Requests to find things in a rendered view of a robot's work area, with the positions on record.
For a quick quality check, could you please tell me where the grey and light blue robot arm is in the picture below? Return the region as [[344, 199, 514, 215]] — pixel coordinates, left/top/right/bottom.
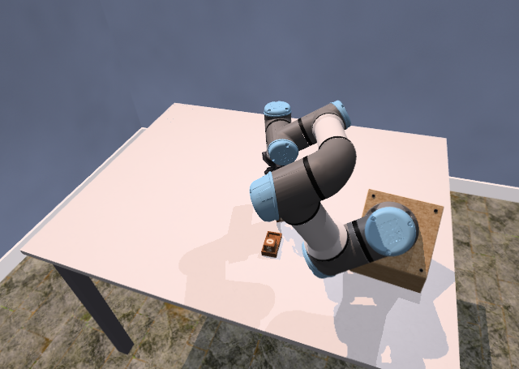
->
[[249, 101, 419, 279]]

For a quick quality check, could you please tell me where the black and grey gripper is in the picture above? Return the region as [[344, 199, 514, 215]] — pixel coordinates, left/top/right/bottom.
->
[[264, 150, 284, 175]]

